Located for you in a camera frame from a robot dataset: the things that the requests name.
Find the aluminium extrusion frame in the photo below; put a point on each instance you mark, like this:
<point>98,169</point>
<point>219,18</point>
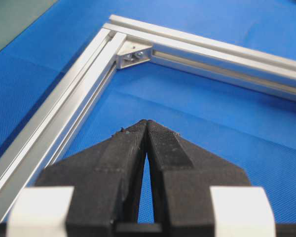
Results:
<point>122,43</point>

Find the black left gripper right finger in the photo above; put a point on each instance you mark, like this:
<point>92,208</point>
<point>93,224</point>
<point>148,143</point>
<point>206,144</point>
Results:
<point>181,174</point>

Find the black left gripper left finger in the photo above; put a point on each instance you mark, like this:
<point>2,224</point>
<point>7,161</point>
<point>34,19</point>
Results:
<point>107,180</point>

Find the blue table cloth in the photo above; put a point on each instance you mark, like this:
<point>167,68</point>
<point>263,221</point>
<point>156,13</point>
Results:
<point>253,130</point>

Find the aluminium corner bracket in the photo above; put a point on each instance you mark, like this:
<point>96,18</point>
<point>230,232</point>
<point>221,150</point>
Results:
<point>133,53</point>

